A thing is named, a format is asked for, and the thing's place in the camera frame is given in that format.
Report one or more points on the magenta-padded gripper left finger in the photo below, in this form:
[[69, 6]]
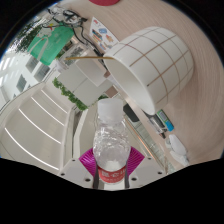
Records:
[[75, 170]]

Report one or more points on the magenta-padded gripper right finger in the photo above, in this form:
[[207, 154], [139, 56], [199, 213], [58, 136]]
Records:
[[148, 170]]

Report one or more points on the clear water bottle red label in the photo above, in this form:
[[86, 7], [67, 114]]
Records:
[[111, 143]]

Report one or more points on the glass railing wooden handrail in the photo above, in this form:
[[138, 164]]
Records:
[[146, 143]]

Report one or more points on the black folder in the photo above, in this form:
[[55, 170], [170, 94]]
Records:
[[155, 123]]

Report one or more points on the small blue green packet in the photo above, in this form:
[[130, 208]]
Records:
[[165, 120]]

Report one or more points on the black chair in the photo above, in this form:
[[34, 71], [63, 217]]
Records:
[[130, 113]]

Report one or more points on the ceiling light strips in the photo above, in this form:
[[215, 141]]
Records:
[[36, 123]]

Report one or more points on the white cabinet topped with plants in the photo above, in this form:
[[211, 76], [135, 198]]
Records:
[[83, 83]]

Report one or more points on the gold spoon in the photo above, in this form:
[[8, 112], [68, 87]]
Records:
[[86, 58]]

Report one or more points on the clear lidded drink cup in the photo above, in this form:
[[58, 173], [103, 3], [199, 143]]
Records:
[[71, 55]]

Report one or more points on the green tote bag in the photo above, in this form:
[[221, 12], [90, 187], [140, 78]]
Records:
[[50, 41]]

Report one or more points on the colourful sticker sheet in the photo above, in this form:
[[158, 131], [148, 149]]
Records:
[[101, 33]]

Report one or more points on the row of green hedge plants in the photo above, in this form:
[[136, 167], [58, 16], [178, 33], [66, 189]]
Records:
[[25, 36]]

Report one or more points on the flat round red coaster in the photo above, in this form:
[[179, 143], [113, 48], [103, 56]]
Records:
[[103, 1]]

